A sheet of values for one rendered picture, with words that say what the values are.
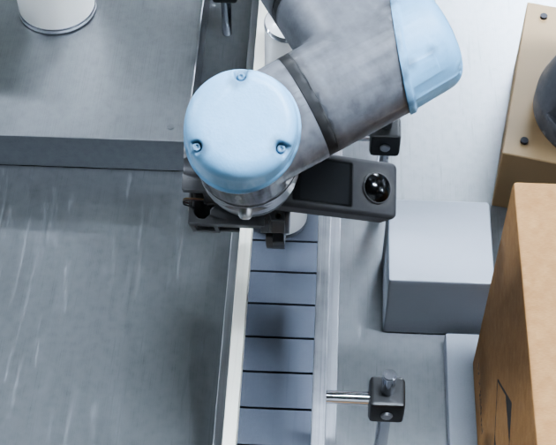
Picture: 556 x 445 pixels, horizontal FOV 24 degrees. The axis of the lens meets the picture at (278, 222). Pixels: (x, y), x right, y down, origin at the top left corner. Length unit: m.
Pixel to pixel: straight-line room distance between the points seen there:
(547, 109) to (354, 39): 0.52
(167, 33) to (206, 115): 0.68
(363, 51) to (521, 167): 0.52
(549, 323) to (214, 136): 0.30
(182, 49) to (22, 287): 0.33
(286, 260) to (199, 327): 0.11
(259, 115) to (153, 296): 0.52
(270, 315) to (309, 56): 0.43
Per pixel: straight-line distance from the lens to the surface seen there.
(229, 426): 1.13
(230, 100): 0.82
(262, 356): 1.21
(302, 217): 1.28
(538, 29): 1.46
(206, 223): 1.02
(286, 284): 1.25
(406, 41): 0.85
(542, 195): 1.03
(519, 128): 1.36
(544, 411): 0.92
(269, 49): 1.27
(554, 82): 1.33
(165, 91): 1.43
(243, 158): 0.81
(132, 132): 1.39
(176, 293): 1.31
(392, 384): 1.07
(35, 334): 1.30
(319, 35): 0.87
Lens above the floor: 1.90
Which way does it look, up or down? 52 degrees down
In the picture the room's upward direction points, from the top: straight up
